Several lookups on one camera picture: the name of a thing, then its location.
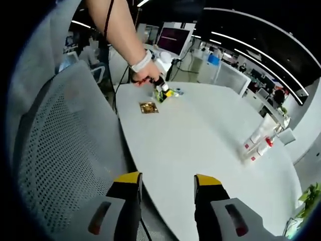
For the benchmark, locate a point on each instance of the monitor with dark red screen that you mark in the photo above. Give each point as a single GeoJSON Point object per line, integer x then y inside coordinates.
{"type": "Point", "coordinates": [174, 37]}

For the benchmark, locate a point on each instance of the potted green plant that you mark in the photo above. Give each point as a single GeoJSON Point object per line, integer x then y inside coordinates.
{"type": "Point", "coordinates": [311, 198]}

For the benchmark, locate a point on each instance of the person's grey shirt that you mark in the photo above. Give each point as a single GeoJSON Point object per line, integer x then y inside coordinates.
{"type": "Point", "coordinates": [37, 50]}

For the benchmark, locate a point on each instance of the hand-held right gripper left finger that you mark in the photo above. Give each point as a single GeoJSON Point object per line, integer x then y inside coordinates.
{"type": "Point", "coordinates": [125, 193]}

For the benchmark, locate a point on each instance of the small skincare bottle red label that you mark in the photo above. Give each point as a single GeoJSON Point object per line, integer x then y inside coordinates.
{"type": "Point", "coordinates": [248, 145]}
{"type": "Point", "coordinates": [255, 156]}

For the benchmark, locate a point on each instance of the green packet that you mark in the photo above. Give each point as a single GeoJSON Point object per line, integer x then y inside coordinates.
{"type": "Point", "coordinates": [156, 95]}

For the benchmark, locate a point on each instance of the blue box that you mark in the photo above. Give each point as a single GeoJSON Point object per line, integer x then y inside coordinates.
{"type": "Point", "coordinates": [214, 58]}

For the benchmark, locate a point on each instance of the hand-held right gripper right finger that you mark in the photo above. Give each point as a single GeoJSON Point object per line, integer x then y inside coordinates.
{"type": "Point", "coordinates": [210, 193]}

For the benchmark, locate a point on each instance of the white office chair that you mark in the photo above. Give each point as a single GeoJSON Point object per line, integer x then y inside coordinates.
{"type": "Point", "coordinates": [97, 71]}

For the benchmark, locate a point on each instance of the white skincare tube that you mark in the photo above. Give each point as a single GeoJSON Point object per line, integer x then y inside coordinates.
{"type": "Point", "coordinates": [264, 125]}

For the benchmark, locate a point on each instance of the grey mesh office chair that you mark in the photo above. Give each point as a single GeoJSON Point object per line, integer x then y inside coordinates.
{"type": "Point", "coordinates": [62, 150]}

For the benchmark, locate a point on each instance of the frosted white partition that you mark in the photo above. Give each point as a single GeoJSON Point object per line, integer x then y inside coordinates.
{"type": "Point", "coordinates": [232, 77]}

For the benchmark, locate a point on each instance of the gold foil packet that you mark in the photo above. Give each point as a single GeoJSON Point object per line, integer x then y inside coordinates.
{"type": "Point", "coordinates": [149, 108]}

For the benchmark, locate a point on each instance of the white wristband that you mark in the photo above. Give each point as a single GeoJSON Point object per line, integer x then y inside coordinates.
{"type": "Point", "coordinates": [141, 62]}

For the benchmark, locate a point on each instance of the white low shelf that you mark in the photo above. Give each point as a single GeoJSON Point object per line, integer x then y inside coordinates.
{"type": "Point", "coordinates": [273, 110]}

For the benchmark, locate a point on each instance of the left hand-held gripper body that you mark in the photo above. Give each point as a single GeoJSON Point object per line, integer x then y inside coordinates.
{"type": "Point", "coordinates": [165, 59]}

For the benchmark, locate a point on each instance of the white skincare bottle red collar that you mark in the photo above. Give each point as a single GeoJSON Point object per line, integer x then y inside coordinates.
{"type": "Point", "coordinates": [268, 143]}

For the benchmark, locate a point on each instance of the person's left hand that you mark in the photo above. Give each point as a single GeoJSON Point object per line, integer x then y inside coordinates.
{"type": "Point", "coordinates": [146, 74]}

